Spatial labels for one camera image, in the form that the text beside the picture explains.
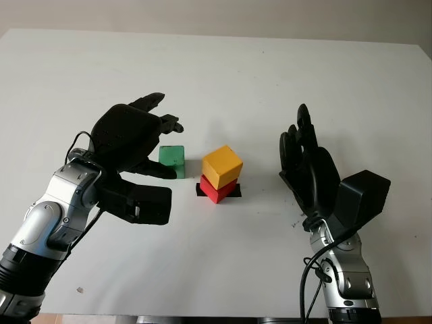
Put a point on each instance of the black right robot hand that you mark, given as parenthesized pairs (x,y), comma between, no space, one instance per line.
(317,179)

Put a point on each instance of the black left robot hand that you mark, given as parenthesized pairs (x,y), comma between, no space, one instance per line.
(125,138)

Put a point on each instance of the green wooden cube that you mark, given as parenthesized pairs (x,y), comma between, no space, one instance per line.
(170,156)

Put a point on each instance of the yellow wooden cube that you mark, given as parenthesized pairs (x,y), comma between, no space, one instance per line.
(221,167)

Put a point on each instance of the red wooden cube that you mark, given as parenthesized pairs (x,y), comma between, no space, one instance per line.
(216,194)

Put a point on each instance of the black tape strip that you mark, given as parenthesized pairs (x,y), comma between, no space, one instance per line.
(237,191)

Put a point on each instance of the dark grey robot torso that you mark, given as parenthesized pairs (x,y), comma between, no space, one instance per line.
(236,320)

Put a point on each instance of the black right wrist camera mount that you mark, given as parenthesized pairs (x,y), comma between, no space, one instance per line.
(364,199)

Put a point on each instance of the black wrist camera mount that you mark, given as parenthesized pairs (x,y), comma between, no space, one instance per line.
(145,202)
(364,199)

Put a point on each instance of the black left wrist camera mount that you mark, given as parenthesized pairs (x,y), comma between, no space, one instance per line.
(145,202)

